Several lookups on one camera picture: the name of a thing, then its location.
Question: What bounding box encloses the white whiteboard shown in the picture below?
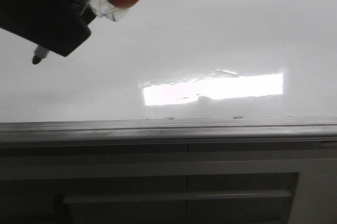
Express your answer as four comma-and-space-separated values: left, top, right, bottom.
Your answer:
1, 0, 336, 123

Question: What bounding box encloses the grey aluminium whiteboard frame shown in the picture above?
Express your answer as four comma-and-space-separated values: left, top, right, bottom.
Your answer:
1, 117, 336, 148

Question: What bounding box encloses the dark cabinet with handle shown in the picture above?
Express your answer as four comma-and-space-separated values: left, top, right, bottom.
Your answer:
1, 141, 336, 223

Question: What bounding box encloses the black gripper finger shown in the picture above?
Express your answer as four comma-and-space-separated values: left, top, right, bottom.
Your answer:
1, 0, 92, 57

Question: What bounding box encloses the white black whiteboard marker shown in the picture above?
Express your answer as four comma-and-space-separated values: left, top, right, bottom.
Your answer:
32, 0, 96, 65

